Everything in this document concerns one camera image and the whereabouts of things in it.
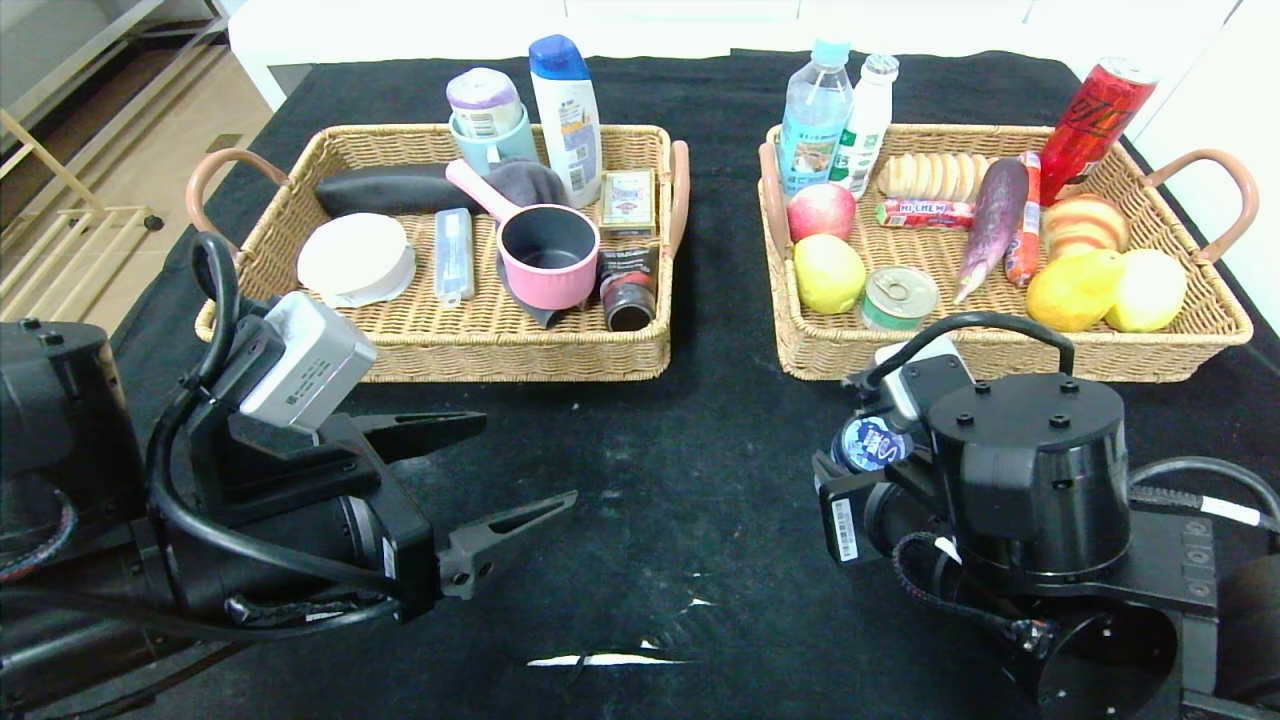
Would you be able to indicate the white round container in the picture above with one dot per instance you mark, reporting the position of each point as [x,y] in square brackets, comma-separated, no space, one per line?
[352,256]

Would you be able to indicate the small playing card box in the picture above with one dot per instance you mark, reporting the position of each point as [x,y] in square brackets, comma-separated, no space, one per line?
[628,202]

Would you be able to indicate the pink saucepan dark inside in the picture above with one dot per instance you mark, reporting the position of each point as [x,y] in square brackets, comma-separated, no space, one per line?
[550,270]

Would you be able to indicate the red wrapped sausage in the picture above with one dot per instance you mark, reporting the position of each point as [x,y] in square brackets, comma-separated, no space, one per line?
[1022,255]

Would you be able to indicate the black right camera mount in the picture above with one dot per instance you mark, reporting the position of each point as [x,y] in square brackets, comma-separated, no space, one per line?
[940,380]

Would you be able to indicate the grey metal shelf unit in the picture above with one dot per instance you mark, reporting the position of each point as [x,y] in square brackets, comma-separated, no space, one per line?
[100,40]

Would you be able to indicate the white milk bottle green label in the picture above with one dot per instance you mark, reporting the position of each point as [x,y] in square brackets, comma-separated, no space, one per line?
[865,125]

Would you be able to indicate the white shampoo bottle blue cap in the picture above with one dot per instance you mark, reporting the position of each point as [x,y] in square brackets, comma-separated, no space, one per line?
[563,118]

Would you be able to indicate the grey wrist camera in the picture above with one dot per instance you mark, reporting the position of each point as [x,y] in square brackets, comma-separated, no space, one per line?
[920,375]
[305,365]

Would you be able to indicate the clear water bottle blue cap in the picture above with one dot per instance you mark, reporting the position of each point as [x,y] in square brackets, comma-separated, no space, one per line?
[815,120]

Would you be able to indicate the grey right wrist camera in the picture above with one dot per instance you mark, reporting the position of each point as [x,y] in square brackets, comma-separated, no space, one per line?
[920,375]

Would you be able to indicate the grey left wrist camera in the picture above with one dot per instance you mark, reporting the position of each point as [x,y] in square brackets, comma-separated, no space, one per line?
[305,365]

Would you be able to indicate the tin can gold lid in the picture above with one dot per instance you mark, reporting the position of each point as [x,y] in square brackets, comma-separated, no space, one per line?
[900,295]

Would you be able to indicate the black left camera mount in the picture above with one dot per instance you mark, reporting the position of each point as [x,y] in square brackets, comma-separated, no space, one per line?
[280,470]

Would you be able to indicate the red drink can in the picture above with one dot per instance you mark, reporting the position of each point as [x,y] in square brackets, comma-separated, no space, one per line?
[1090,125]

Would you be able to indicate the sliced bread loaf row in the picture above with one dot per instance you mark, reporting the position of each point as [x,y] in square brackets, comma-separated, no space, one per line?
[930,176]

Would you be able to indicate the purple eggplant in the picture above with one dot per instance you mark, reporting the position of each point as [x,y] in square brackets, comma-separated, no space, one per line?
[995,220]

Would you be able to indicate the light blue mug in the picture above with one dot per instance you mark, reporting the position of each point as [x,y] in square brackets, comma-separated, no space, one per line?
[495,150]

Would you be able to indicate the striped brown bread bun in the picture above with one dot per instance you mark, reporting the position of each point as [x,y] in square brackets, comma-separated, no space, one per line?
[1085,225]

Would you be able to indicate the yellow green lemon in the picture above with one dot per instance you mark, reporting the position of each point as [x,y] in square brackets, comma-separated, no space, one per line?
[828,273]

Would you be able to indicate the black cosmetic tube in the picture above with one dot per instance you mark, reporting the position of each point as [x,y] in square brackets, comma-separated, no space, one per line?
[626,280]

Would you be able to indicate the clear plastic toothbrush case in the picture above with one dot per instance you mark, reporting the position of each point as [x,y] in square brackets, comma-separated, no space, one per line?
[455,255]

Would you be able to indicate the black glasses case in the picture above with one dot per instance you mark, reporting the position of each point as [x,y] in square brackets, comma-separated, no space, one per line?
[385,190]

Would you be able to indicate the red chewy candy pack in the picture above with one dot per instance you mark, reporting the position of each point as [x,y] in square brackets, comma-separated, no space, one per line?
[920,213]

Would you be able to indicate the white background table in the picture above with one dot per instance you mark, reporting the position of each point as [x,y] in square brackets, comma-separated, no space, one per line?
[400,30]

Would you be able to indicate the purple topped roll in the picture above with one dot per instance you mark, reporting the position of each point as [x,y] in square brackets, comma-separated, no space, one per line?
[483,98]

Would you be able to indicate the blue gum bottle white lid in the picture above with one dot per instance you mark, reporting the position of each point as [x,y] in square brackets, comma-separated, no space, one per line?
[872,443]

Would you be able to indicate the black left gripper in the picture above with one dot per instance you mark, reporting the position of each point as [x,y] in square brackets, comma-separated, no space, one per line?
[408,540]

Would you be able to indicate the white tape strip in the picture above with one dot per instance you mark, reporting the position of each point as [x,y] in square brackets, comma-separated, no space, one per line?
[600,658]

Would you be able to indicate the grey towel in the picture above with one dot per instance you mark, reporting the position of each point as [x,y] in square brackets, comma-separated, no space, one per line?
[530,180]

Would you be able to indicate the wooden rack on wheels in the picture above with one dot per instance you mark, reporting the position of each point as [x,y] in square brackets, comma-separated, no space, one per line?
[153,222]

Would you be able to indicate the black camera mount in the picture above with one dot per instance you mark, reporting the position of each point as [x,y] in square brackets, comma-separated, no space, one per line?
[280,470]
[940,380]

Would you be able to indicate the orange yellow mango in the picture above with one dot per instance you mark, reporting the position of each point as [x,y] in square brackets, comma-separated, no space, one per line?
[1070,293]

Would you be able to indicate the red apple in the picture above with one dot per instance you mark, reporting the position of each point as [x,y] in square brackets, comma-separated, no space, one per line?
[820,210]

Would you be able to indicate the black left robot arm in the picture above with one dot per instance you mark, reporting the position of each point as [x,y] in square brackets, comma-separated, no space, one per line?
[60,420]

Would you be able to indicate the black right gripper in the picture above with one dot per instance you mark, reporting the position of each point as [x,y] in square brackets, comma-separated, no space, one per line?
[842,514]

